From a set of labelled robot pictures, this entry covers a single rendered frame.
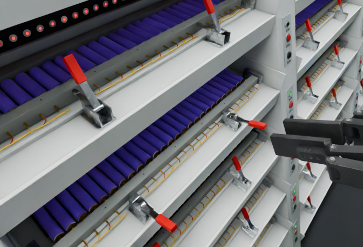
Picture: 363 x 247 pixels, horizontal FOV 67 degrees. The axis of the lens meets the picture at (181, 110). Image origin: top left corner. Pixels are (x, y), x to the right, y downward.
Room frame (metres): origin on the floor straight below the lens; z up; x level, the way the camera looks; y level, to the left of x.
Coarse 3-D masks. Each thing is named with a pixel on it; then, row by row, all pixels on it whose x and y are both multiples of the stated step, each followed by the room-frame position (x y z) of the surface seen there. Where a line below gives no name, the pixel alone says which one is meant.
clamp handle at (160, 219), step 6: (144, 204) 0.31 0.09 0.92; (144, 210) 0.31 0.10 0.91; (150, 210) 0.30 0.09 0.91; (150, 216) 0.29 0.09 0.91; (156, 216) 0.29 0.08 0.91; (162, 216) 0.28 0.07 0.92; (162, 222) 0.27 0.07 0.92; (168, 222) 0.27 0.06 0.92; (168, 228) 0.26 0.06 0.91; (174, 228) 0.26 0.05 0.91
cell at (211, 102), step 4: (196, 92) 0.58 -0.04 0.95; (192, 96) 0.57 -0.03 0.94; (196, 96) 0.57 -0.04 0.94; (200, 96) 0.56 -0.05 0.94; (204, 96) 0.56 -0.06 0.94; (200, 100) 0.56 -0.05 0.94; (204, 100) 0.55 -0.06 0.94; (208, 100) 0.55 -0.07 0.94; (208, 104) 0.54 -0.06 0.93; (212, 104) 0.54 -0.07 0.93
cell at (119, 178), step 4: (104, 160) 0.41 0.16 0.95; (100, 164) 0.40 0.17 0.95; (104, 164) 0.40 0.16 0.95; (108, 164) 0.40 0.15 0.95; (100, 168) 0.40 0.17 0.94; (104, 168) 0.40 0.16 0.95; (108, 168) 0.39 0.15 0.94; (112, 168) 0.39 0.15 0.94; (104, 172) 0.39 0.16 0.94; (108, 172) 0.39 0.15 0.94; (112, 172) 0.38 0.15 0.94; (116, 172) 0.38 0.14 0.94; (108, 176) 0.38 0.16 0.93; (112, 176) 0.38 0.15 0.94; (116, 176) 0.38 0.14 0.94; (120, 176) 0.37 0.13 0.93; (112, 180) 0.38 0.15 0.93; (116, 180) 0.37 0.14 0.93; (120, 180) 0.37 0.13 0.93
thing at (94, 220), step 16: (256, 80) 0.61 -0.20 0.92; (240, 96) 0.56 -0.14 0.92; (208, 112) 0.50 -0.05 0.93; (192, 128) 0.46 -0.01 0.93; (176, 144) 0.43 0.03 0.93; (160, 160) 0.40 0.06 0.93; (144, 176) 0.37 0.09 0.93; (128, 192) 0.34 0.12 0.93; (112, 208) 0.32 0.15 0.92; (80, 224) 0.30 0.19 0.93; (96, 224) 0.30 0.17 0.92; (64, 240) 0.28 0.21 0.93; (80, 240) 0.28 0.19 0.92
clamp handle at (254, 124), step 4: (236, 116) 0.48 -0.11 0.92; (236, 120) 0.48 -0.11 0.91; (240, 120) 0.47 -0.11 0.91; (244, 120) 0.47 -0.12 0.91; (248, 124) 0.45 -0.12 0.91; (252, 124) 0.45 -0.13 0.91; (256, 124) 0.44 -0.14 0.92; (260, 124) 0.44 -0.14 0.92; (264, 124) 0.43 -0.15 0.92; (260, 128) 0.43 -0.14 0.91; (264, 128) 0.43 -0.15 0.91
